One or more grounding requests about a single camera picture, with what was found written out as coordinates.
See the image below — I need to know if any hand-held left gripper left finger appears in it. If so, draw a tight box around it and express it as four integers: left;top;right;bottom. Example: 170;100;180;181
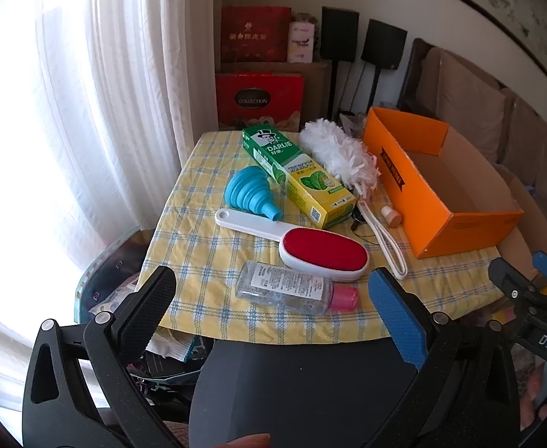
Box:
22;265;177;448

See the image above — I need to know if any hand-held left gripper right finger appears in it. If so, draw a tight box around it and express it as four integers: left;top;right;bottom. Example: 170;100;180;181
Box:
368;267;521;448

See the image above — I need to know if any white red lint brush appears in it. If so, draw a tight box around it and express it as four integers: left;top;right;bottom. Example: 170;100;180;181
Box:
214;208;371;283

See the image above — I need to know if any clear bottle pink cap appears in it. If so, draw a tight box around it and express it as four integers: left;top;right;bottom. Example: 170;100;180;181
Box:
235;260;361;314

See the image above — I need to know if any orange cardboard box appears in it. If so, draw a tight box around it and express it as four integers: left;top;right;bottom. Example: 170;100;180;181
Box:
362;106;525;259

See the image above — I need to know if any blue collapsible funnel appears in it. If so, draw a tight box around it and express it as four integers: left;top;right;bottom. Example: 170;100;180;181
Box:
224;165;281;221

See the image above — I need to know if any white fluffy duster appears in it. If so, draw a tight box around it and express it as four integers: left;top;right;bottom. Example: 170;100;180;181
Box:
299;119;409;281

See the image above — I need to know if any green yellow toothpaste box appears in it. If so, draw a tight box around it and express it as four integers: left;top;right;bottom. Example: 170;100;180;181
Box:
242;124;359;230

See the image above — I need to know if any brown sofa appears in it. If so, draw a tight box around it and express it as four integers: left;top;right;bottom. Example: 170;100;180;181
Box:
397;37;547;281

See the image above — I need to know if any yellow blue checkered tablecloth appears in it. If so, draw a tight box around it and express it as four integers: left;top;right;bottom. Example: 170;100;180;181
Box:
140;130;505;343

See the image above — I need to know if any small beige bottle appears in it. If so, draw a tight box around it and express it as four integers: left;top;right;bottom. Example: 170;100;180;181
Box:
380;204;402;228

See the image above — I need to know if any black chair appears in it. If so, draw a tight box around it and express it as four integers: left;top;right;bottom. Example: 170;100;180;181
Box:
188;336;423;448

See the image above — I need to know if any large beige sofa cushion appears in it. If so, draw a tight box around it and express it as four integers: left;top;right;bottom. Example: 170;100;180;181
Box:
416;47;507;131

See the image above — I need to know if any white sheer curtain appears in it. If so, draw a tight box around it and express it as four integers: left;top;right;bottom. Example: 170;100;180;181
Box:
0;0;223;430

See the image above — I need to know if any red Collection gift box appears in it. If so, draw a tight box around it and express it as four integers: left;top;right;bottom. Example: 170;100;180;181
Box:
215;72;304;132

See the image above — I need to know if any black speaker on stand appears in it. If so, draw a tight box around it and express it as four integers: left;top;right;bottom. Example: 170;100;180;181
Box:
321;7;360;122
361;19;408;109

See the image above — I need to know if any pink white box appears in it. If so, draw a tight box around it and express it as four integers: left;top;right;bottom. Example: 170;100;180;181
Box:
287;21;318;63

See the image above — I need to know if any dark red gift box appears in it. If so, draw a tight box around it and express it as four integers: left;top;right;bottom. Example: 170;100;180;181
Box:
221;6;293;63

